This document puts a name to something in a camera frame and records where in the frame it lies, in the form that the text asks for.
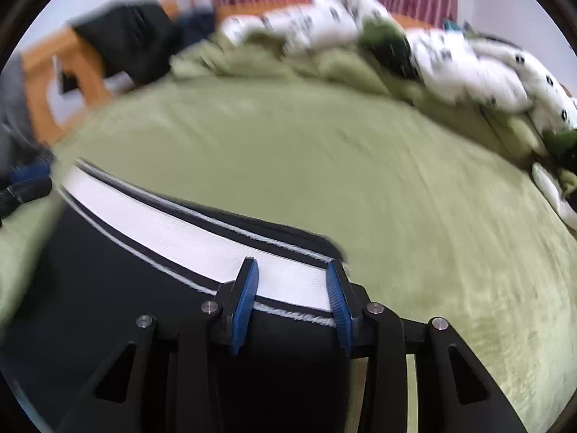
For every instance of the white flower-print comforter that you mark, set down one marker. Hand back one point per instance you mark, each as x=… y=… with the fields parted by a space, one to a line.
x=453 y=67

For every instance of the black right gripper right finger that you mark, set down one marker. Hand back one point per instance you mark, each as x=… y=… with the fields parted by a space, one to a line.
x=347 y=303

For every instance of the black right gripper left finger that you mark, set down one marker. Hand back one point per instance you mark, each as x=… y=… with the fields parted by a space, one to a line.
x=236 y=299

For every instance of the black pants white stripe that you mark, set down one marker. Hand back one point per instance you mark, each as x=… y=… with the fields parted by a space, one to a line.
x=117 y=252

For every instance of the green plush bed blanket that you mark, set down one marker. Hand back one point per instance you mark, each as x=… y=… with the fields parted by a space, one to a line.
x=470 y=273

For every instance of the dark blue garment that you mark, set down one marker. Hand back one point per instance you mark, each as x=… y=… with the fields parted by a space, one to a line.
x=196 y=25

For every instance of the grey garment at bedside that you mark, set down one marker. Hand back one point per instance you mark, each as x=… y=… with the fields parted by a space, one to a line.
x=19 y=146

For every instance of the black jacket on bedframe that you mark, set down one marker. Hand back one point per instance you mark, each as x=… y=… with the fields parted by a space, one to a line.
x=136 y=38

